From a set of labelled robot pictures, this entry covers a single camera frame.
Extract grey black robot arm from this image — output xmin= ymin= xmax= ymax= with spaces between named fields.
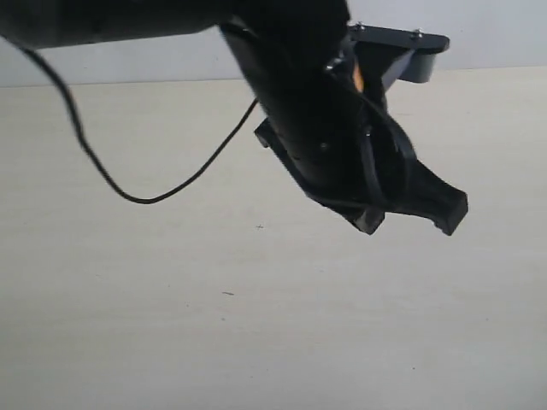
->
xmin=1 ymin=1 xmax=468 ymax=235

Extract black cable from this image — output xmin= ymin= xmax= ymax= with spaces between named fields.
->
xmin=19 ymin=46 xmax=260 ymax=204

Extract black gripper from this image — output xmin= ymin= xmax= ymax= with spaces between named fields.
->
xmin=221 ymin=24 xmax=410 ymax=234

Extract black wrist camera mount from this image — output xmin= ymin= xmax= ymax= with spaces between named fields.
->
xmin=349 ymin=23 xmax=450 ymax=91

